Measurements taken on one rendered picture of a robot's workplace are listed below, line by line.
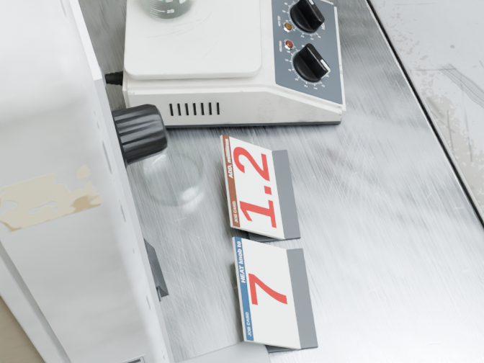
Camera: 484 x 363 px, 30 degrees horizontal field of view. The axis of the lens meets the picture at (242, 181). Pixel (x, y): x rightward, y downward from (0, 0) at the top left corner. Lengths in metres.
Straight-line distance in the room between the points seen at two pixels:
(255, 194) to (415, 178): 0.15
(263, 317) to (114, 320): 0.50
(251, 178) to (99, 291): 0.58
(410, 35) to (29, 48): 0.78
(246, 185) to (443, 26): 0.28
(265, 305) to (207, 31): 0.25
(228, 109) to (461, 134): 0.22
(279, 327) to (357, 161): 0.18
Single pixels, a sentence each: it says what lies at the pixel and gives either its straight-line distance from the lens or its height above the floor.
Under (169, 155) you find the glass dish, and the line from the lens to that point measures 0.84.
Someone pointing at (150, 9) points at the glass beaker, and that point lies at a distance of 0.81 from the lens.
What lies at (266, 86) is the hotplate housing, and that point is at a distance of 0.80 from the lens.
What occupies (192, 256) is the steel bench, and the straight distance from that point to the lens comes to 0.79.
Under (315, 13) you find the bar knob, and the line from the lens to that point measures 0.85.
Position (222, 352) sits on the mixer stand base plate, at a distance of 0.75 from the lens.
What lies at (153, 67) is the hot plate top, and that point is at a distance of 0.79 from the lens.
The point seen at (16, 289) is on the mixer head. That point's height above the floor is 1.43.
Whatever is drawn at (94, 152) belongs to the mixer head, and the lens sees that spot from 0.17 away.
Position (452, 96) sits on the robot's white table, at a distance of 0.89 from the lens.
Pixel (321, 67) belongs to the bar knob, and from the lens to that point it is 0.82.
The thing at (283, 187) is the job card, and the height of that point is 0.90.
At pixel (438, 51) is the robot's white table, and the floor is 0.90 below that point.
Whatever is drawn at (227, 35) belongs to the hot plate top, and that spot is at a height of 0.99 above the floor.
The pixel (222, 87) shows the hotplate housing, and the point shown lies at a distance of 0.80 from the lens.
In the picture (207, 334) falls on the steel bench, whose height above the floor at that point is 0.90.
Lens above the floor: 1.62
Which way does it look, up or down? 62 degrees down
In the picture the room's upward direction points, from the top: 1 degrees counter-clockwise
